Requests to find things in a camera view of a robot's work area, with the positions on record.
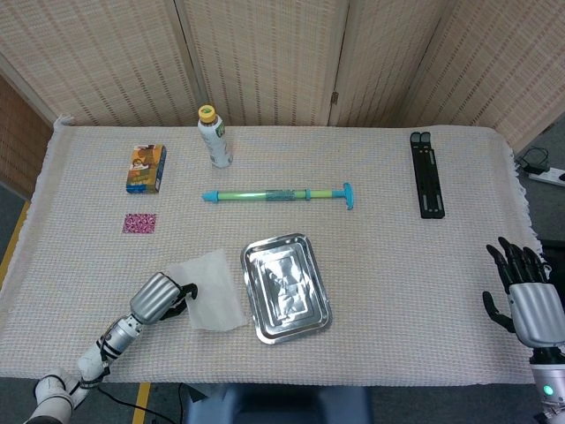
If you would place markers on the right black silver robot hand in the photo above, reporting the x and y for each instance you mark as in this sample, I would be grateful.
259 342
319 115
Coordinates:
536 313

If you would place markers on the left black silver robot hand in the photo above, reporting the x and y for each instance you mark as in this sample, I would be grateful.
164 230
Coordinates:
152 300

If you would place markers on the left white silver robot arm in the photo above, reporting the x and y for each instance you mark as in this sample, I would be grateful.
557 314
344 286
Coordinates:
119 335

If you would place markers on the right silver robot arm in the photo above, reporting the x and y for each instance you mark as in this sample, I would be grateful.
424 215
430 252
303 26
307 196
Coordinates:
549 384

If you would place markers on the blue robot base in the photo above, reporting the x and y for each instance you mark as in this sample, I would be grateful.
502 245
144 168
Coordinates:
273 404

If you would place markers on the shiny metal tray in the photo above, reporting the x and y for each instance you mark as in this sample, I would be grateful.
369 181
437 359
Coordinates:
282 287

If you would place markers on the pink patterned card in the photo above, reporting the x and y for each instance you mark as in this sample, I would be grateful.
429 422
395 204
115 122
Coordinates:
139 223

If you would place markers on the orange blue carton box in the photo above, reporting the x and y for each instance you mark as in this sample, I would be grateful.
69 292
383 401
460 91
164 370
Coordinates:
143 170

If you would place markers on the white power strip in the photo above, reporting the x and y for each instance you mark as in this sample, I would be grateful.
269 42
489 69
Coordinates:
549 177

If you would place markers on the green blue toy water pump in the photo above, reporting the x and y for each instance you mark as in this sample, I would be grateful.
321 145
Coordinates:
247 195

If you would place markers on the beige woven tablecloth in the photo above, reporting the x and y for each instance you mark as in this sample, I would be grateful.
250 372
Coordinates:
388 274

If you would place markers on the white bottle yellow cap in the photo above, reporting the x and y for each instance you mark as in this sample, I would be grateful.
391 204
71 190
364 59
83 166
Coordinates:
216 141

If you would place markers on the black folding stand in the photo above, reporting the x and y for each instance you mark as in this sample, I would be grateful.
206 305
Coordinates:
427 176

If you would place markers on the brown woven screen panel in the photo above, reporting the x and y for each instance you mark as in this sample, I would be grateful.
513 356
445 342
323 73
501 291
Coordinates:
17 141

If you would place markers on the beige woven screen panel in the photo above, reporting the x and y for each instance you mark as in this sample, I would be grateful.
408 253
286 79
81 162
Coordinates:
507 66
265 57
97 57
379 57

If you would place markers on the brass screen hinge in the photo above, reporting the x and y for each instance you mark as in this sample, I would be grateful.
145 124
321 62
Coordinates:
334 98

